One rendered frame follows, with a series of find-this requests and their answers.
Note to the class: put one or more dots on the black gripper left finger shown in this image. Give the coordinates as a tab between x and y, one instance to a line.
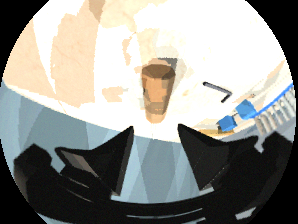
107	162

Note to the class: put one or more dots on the brown-haired human head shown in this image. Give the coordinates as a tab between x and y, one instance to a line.
157	81

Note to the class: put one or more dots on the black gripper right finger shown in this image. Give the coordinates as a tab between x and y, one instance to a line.
209	157

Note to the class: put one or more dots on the grey l-shaped metal bar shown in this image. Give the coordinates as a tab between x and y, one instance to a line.
210	85

